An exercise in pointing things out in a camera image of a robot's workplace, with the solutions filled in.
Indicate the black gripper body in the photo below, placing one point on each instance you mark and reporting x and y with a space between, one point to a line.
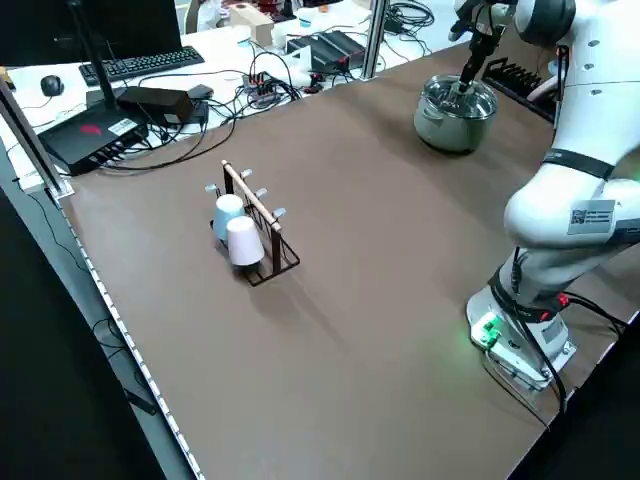
487 40

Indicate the glass lid with chrome knob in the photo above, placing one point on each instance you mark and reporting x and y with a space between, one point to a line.
470 105

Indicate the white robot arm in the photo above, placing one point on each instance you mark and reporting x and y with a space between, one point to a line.
580 100

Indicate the white round plate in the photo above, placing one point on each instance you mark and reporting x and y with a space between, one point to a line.
542 90

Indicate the black slotted dish rack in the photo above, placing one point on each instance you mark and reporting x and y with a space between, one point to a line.
520 82

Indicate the black ribbed device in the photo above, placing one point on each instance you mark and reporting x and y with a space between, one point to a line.
330 47

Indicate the cardboard box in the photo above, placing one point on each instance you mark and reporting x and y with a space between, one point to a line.
255 22

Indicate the light blue cup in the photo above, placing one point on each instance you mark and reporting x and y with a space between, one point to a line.
227 212

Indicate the white cup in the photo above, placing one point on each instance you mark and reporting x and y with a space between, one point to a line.
244 245

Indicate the black power adapter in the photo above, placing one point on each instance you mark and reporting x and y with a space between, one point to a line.
155 102

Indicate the black keyboard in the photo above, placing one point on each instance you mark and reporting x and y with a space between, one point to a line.
145 62

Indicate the black computer monitor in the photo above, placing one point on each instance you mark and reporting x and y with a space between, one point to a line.
125 25

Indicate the black flat computer box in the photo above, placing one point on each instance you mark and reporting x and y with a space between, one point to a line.
85 137

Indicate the black computer mouse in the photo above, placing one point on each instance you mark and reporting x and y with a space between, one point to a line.
52 85

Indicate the aluminium frame post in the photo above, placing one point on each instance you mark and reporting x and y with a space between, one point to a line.
35 145
374 40

